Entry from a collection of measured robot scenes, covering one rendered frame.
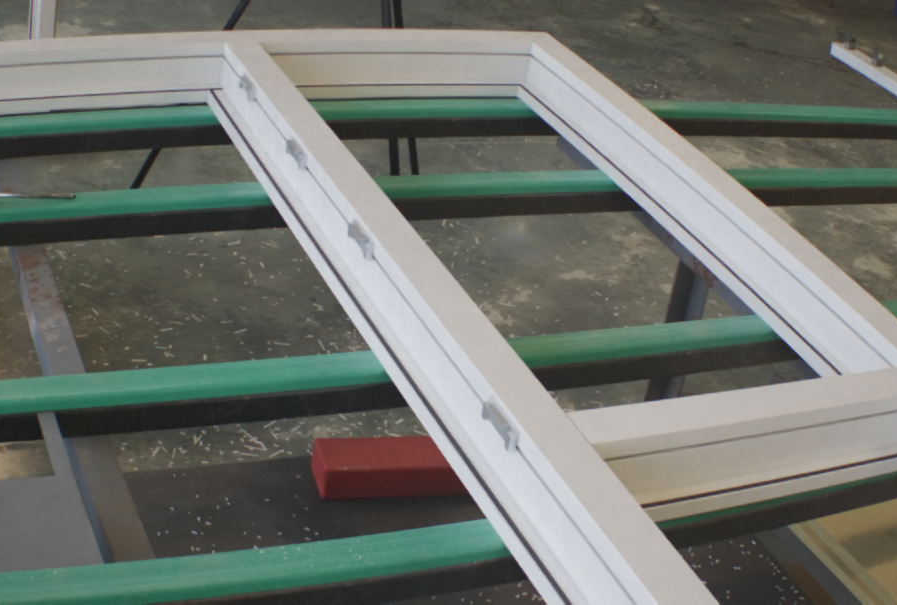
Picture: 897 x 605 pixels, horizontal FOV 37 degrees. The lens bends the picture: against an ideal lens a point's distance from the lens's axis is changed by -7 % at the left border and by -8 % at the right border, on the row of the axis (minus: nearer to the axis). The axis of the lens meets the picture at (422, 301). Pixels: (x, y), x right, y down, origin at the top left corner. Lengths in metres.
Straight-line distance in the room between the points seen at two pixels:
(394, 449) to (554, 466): 0.54
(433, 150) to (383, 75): 2.13
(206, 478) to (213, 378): 0.36
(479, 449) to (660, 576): 0.24
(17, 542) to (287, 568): 0.20
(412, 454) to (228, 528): 0.22
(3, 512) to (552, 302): 2.34
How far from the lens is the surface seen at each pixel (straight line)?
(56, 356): 1.26
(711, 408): 1.11
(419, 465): 1.51
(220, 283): 3.11
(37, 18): 3.78
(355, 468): 1.49
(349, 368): 1.20
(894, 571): 1.53
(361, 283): 1.30
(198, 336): 2.91
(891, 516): 1.62
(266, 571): 0.97
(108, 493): 1.10
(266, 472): 1.53
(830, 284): 1.38
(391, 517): 1.50
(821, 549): 1.55
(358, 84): 1.78
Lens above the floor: 1.49
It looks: 28 degrees down
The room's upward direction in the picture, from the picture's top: 9 degrees clockwise
